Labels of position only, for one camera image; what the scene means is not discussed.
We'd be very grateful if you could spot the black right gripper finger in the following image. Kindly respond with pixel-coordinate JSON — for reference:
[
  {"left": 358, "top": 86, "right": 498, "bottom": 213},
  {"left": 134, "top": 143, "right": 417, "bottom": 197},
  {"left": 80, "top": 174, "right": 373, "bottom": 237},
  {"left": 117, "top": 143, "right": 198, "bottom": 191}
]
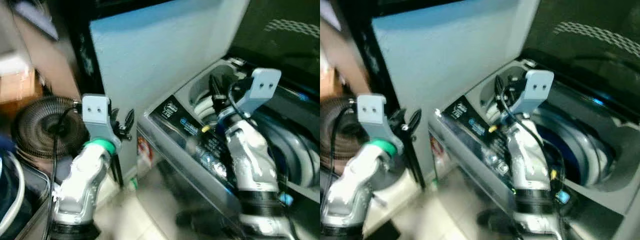
[
  {"left": 494, "top": 75, "right": 507, "bottom": 110},
  {"left": 209, "top": 74, "right": 226, "bottom": 114}
]

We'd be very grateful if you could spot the grey top-load washing machine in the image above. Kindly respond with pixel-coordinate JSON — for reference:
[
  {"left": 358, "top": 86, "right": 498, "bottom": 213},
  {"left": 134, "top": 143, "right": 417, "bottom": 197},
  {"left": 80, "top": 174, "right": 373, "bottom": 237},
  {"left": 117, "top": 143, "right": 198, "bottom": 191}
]
[
  {"left": 427, "top": 47, "right": 640, "bottom": 240},
  {"left": 136, "top": 47, "right": 321, "bottom": 240}
]

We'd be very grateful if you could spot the dark glass washer lid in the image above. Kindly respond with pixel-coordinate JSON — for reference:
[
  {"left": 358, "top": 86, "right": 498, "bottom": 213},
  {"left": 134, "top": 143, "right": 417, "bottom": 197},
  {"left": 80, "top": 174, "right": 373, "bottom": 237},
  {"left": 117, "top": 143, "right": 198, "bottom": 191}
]
[
  {"left": 227, "top": 0, "right": 321, "bottom": 101},
  {"left": 520, "top": 0, "right": 640, "bottom": 108}
]

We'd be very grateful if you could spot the steel washer drum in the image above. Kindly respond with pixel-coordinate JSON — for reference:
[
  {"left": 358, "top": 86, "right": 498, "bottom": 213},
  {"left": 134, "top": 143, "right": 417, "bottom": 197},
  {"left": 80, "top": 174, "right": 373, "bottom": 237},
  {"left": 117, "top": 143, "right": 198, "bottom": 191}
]
[
  {"left": 532, "top": 107, "right": 618, "bottom": 188},
  {"left": 255, "top": 107, "right": 321, "bottom": 190}
]

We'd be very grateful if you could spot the brown cardboard box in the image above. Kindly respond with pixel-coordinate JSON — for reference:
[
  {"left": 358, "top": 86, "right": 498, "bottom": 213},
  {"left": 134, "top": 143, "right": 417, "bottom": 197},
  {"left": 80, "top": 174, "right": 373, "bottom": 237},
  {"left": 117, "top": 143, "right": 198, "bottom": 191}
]
[{"left": 0, "top": 65, "right": 45, "bottom": 107}]

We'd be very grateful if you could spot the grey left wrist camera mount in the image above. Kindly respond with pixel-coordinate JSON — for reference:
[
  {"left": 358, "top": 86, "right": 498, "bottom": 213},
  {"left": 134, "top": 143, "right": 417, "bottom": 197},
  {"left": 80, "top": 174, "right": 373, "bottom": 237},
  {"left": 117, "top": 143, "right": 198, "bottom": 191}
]
[
  {"left": 356, "top": 94, "right": 400, "bottom": 150},
  {"left": 81, "top": 94, "right": 123, "bottom": 151}
]

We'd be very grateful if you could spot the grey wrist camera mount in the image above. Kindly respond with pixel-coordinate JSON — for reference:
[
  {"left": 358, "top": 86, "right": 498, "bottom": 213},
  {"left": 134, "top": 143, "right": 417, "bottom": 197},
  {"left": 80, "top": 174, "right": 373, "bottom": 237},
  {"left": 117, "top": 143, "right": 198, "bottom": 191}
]
[
  {"left": 235, "top": 68, "right": 282, "bottom": 116},
  {"left": 356, "top": 94, "right": 400, "bottom": 150},
  {"left": 81, "top": 94, "right": 123, "bottom": 151},
  {"left": 515, "top": 69, "right": 555, "bottom": 116}
]

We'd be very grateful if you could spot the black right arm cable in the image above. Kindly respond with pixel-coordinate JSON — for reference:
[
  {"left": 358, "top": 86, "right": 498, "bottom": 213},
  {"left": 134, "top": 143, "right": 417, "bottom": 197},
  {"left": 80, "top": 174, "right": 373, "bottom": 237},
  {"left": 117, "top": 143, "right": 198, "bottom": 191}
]
[
  {"left": 227, "top": 85, "right": 273, "bottom": 156},
  {"left": 497, "top": 87, "right": 568, "bottom": 211}
]

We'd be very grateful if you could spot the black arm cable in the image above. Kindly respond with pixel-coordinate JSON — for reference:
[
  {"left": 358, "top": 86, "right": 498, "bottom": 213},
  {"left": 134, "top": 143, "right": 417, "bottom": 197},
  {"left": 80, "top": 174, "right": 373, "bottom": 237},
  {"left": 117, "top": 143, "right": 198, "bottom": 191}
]
[
  {"left": 497, "top": 87, "right": 568, "bottom": 211},
  {"left": 42, "top": 105, "right": 81, "bottom": 240},
  {"left": 227, "top": 85, "right": 273, "bottom": 156},
  {"left": 320, "top": 106, "right": 357, "bottom": 221}
]

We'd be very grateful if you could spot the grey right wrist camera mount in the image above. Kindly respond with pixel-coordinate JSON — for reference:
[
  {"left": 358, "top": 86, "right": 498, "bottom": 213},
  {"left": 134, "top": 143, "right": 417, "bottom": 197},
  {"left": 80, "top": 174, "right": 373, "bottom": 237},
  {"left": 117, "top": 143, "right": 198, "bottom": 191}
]
[
  {"left": 235, "top": 68, "right": 282, "bottom": 116},
  {"left": 515, "top": 69, "right": 555, "bottom": 116}
]

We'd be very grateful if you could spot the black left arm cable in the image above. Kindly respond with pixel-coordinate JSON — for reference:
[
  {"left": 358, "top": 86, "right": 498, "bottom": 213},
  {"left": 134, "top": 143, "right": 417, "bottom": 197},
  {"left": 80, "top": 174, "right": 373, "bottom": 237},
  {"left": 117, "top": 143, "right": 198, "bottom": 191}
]
[
  {"left": 42, "top": 105, "right": 81, "bottom": 240},
  {"left": 320, "top": 106, "right": 357, "bottom": 221}
]

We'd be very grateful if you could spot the round black wire fan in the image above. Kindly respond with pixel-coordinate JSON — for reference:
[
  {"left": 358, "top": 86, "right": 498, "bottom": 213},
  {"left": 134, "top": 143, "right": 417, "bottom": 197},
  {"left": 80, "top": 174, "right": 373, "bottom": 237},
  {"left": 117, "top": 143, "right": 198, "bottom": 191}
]
[
  {"left": 11, "top": 96, "right": 91, "bottom": 161},
  {"left": 320, "top": 97, "right": 372, "bottom": 162}
]

